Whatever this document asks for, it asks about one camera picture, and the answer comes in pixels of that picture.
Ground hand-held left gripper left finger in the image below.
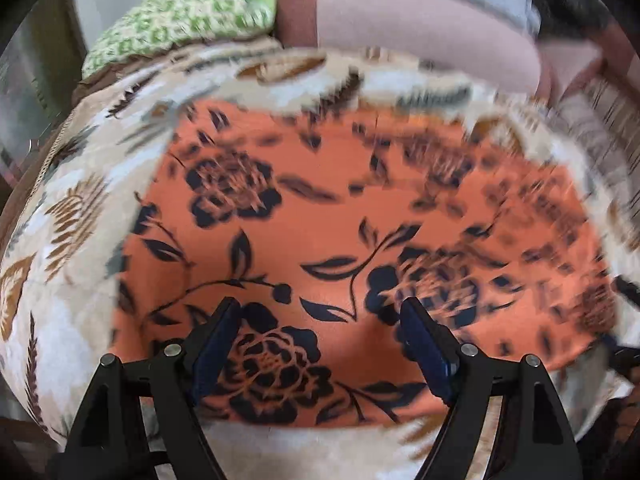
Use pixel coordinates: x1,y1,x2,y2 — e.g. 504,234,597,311
47,296,243,480

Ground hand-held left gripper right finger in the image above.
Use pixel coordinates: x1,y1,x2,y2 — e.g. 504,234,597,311
399,296,586,480

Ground orange floral shirt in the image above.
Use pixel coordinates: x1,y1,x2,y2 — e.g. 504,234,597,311
111,97,618,428

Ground beige leaf-print blanket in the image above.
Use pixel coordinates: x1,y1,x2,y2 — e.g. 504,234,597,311
0,42,640,480

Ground large striped cushion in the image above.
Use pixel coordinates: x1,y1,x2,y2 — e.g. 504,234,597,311
550,77,640,221

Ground wooden door with glass panel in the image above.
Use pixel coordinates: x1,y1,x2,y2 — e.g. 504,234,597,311
0,0,87,181

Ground green patterned pillow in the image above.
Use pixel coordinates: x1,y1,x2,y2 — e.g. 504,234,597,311
81,0,291,77

